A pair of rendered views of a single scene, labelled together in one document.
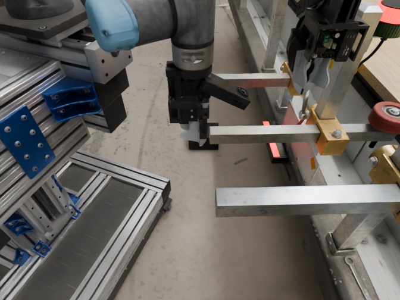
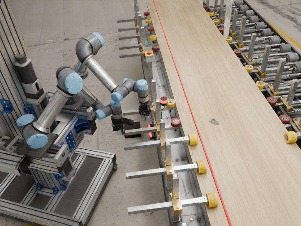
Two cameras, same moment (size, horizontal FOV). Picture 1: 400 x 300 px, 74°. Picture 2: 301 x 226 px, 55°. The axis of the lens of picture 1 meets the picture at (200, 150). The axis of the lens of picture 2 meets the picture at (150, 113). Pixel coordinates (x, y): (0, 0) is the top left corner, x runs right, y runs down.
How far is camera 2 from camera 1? 1.71 m
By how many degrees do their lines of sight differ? 5
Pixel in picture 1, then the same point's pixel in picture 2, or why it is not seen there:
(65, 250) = (72, 187)
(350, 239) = (163, 156)
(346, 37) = (146, 112)
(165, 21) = (110, 112)
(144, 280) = (108, 201)
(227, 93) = (126, 122)
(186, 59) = (115, 117)
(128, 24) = (104, 115)
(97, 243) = (86, 183)
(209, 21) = (119, 110)
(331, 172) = not seen: hidden behind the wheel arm
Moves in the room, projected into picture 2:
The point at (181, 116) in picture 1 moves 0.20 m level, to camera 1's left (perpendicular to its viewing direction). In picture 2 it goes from (116, 129) to (90, 132)
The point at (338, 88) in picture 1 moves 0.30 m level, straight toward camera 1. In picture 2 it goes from (158, 116) to (140, 142)
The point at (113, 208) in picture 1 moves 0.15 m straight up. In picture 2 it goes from (90, 169) to (87, 159)
